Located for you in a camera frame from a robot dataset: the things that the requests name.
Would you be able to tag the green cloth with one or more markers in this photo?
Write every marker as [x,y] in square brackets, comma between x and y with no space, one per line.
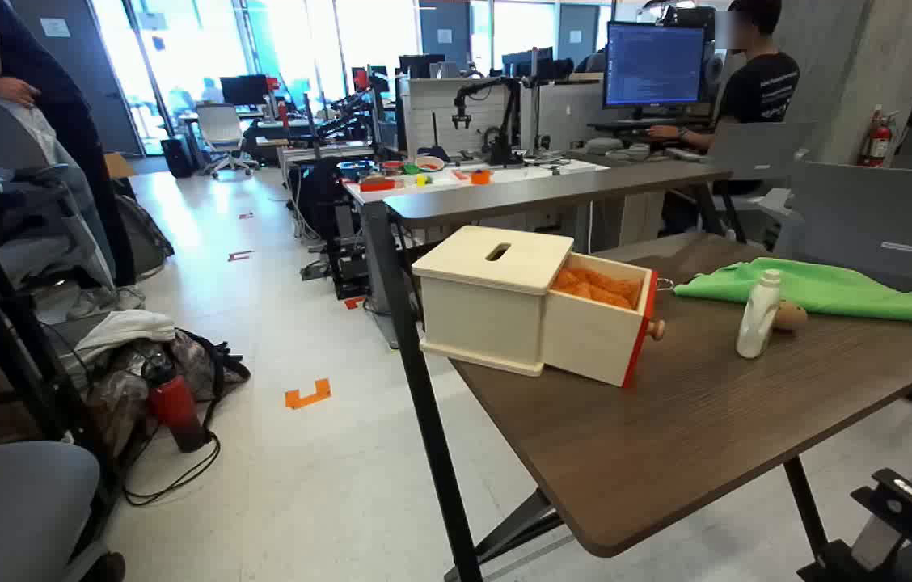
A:
[824,289]

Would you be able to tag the standing person in dark clothes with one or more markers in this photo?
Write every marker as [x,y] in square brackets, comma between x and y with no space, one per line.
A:
[53,102]

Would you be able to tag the red item on desk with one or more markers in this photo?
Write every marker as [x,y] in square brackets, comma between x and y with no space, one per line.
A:
[375,183]

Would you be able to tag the grey background desk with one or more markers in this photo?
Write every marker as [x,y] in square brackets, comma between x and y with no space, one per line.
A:
[542,190]

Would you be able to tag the black backpack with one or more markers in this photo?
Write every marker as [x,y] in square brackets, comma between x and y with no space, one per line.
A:
[145,233]

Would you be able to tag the black background robot arm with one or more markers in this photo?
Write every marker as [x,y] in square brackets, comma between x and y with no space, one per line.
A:
[502,116]

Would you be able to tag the orange floor bracket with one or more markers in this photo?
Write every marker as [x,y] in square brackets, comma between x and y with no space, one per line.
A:
[310,396]

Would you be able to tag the red power tool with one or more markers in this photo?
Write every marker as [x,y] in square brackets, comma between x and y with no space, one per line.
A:
[174,408]

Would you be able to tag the black table leg frame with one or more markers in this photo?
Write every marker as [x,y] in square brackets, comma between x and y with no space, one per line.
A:
[425,408]

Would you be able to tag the cream wooden box with slot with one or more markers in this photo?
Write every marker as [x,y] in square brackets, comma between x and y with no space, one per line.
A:
[489,297]

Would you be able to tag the seated person in black shirt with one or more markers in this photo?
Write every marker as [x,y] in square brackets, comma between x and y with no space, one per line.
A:
[754,91]

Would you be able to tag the small dark monitor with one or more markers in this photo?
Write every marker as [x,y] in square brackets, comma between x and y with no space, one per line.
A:
[244,89]

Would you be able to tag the orange item on desk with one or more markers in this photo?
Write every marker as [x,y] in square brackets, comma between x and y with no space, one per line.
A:
[475,177]

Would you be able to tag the orange bin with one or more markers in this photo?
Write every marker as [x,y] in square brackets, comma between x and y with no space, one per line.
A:
[589,334]

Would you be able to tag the orange filling pieces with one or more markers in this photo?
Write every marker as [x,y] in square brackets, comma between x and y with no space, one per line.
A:
[593,287]

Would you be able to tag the grey laptop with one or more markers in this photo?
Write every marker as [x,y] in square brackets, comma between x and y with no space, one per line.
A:
[889,220]

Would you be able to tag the red fire extinguisher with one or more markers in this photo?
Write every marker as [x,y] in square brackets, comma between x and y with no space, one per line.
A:
[880,141]

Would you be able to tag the white plastic bottle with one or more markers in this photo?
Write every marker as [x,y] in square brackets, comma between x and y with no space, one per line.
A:
[758,315]

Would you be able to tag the computer monitor with blue screen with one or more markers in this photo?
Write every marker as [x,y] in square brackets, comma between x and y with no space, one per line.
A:
[656,64]

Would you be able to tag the grey chair seat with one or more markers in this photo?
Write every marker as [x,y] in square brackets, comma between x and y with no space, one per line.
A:
[9,506]

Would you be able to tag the white office chair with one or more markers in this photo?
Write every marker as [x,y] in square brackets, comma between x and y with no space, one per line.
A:
[224,131]

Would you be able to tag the pile of bags and clothes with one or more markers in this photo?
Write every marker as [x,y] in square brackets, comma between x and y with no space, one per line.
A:
[135,350]

